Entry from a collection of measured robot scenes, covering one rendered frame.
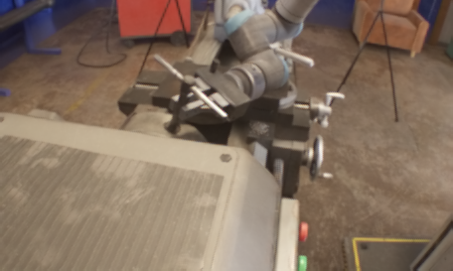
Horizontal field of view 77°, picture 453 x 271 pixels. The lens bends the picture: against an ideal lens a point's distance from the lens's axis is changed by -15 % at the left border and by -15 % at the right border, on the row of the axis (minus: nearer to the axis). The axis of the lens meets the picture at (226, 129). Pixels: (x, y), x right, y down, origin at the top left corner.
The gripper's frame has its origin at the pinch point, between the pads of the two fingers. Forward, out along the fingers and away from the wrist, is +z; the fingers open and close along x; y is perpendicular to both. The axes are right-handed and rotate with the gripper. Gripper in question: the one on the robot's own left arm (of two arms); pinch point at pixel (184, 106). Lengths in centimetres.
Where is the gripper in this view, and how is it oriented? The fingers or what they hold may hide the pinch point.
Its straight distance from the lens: 66.1
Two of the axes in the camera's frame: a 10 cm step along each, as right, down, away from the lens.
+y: 3.3, -6.9, -6.5
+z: -6.5, 3.3, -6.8
